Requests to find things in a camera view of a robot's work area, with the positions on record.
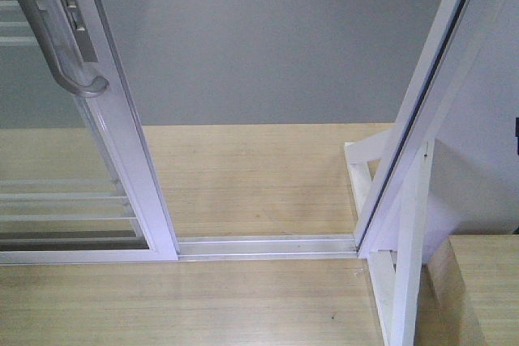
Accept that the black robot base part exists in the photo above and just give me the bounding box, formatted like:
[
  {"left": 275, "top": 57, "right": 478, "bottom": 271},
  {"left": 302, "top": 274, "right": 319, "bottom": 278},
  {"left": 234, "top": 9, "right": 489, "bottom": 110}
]
[{"left": 515, "top": 117, "right": 519, "bottom": 154}]

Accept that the light wooden floor platform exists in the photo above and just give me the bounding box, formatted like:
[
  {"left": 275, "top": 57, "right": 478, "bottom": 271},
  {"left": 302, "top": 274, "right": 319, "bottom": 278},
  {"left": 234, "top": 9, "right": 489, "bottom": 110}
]
[{"left": 1, "top": 123, "right": 386, "bottom": 345}]

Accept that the white framed glass sliding door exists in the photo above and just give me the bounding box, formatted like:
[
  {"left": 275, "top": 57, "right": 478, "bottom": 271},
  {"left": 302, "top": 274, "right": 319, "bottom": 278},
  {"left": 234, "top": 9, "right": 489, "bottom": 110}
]
[{"left": 1, "top": 0, "right": 178, "bottom": 265}]

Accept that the white door frame post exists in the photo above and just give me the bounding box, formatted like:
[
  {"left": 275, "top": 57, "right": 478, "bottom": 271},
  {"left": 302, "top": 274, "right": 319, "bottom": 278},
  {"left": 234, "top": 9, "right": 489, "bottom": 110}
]
[{"left": 355, "top": 0, "right": 518, "bottom": 258}]

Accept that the light wooden box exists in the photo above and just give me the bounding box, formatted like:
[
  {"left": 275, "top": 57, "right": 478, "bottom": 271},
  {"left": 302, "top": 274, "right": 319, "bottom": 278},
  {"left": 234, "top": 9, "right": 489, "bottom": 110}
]
[{"left": 427, "top": 235, "right": 518, "bottom": 345}]

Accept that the grey metal door handle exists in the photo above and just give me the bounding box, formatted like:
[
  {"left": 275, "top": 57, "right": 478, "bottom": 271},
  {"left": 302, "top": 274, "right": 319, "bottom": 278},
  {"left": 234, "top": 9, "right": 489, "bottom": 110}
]
[{"left": 16, "top": 0, "right": 109, "bottom": 98}]

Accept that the white diagonal support brace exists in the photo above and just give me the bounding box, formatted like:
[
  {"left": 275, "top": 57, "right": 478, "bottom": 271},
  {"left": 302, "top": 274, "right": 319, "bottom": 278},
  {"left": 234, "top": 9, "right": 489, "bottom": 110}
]
[{"left": 367, "top": 140, "right": 435, "bottom": 345}]

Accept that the rear white support brace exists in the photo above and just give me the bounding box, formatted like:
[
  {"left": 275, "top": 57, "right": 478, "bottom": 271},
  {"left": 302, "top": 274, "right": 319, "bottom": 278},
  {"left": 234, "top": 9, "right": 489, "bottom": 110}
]
[{"left": 344, "top": 130, "right": 391, "bottom": 246}]

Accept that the aluminium door floor track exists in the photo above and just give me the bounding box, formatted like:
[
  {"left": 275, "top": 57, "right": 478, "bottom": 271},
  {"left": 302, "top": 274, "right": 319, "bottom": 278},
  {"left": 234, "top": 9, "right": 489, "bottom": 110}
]
[{"left": 178, "top": 234, "right": 358, "bottom": 262}]

